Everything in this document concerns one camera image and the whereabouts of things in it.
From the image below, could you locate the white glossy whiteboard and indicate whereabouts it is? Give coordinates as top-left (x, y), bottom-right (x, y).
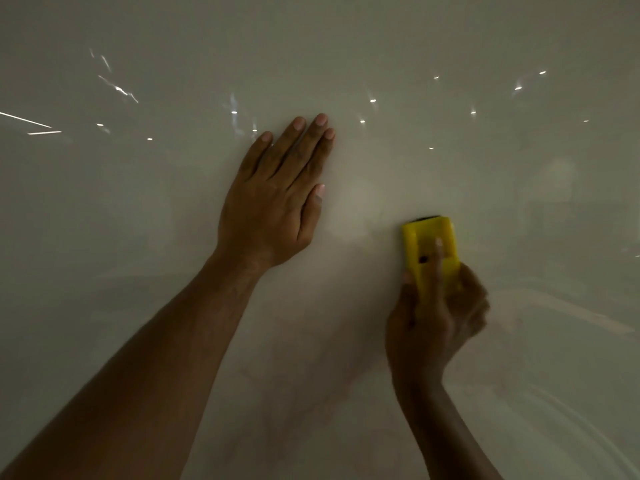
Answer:
top-left (0, 0), bottom-right (640, 480)

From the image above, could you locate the yellow whiteboard eraser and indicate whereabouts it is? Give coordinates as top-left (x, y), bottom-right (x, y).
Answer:
top-left (401, 215), bottom-right (462, 301)

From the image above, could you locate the person's right hand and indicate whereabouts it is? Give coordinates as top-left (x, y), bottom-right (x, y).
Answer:
top-left (385, 238), bottom-right (491, 391)

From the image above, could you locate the person's left forearm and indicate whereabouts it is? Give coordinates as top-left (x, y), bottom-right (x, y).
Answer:
top-left (0, 252), bottom-right (271, 480)

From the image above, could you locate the person's left hand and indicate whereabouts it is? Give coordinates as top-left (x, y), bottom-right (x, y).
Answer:
top-left (212, 113), bottom-right (336, 273)

